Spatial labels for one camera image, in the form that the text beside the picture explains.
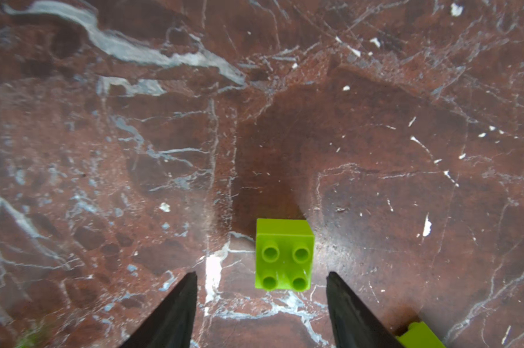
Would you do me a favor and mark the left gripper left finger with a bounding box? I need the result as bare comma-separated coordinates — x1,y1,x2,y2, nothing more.
121,272,198,348

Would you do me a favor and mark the small green lego brick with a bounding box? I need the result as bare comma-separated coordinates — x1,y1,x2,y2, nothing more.
255,218,315,292

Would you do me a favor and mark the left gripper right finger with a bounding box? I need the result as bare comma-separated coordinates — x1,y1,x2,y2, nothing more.
326,272,403,348

